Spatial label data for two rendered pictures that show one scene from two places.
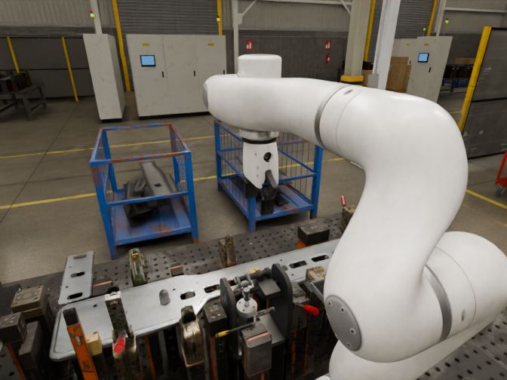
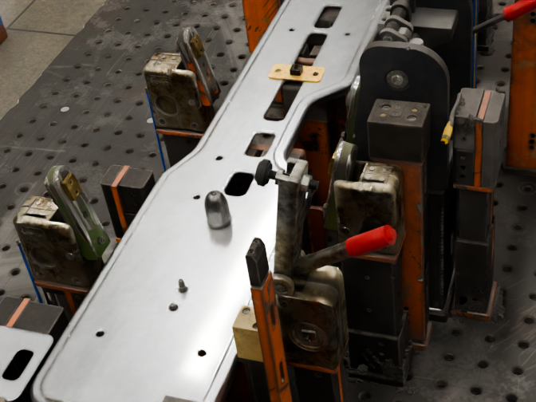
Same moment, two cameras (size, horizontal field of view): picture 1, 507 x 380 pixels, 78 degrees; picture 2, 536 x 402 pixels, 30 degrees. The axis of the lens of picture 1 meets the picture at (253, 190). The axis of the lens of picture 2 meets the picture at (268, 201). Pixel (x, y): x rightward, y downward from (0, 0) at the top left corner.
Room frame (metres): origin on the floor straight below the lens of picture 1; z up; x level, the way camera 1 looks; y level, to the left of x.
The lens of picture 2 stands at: (0.04, 0.91, 1.86)
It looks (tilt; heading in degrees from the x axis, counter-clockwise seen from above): 41 degrees down; 317
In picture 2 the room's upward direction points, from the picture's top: 9 degrees counter-clockwise
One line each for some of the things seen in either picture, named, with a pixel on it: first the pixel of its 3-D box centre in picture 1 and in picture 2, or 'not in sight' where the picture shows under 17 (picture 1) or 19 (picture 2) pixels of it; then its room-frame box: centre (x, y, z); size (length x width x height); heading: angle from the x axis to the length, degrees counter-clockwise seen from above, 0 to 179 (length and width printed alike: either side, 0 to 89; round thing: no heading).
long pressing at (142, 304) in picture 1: (262, 273); (296, 68); (0.94, -0.03, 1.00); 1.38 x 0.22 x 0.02; 113
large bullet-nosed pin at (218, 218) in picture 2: (164, 297); (217, 210); (0.80, 0.30, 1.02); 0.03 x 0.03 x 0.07
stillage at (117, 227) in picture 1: (146, 182); not in sight; (3.02, 1.12, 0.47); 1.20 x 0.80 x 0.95; 20
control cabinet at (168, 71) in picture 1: (179, 68); not in sight; (8.79, 1.92, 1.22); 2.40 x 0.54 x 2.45; 112
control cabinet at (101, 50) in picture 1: (106, 67); not in sight; (8.99, 3.94, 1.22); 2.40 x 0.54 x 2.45; 18
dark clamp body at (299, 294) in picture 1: (290, 335); not in sight; (0.76, -0.12, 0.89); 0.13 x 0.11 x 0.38; 23
